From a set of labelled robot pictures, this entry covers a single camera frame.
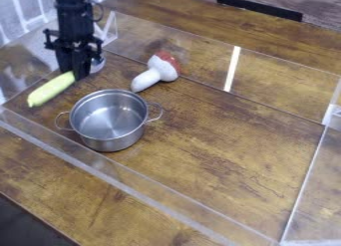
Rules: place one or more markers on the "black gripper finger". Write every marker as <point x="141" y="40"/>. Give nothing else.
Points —
<point x="81" y="64"/>
<point x="65" y="59"/>

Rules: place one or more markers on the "stainless steel pot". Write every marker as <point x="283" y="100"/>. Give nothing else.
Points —
<point x="109" y="119"/>

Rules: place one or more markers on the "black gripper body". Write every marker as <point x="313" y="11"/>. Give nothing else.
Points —
<point x="77" y="30"/>

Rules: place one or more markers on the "clear acrylic triangle bracket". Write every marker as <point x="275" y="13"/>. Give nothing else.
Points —
<point x="107" y="33"/>

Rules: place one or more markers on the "green handled metal spoon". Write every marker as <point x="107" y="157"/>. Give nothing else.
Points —
<point x="50" y="90"/>

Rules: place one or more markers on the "red capped toy mushroom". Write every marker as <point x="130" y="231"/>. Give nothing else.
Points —
<point x="164" y="69"/>

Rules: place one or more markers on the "clear acrylic enclosure wall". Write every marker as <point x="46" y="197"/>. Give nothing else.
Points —
<point x="212" y="223"/>

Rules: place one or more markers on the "black strip on table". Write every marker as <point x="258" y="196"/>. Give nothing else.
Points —
<point x="264" y="9"/>

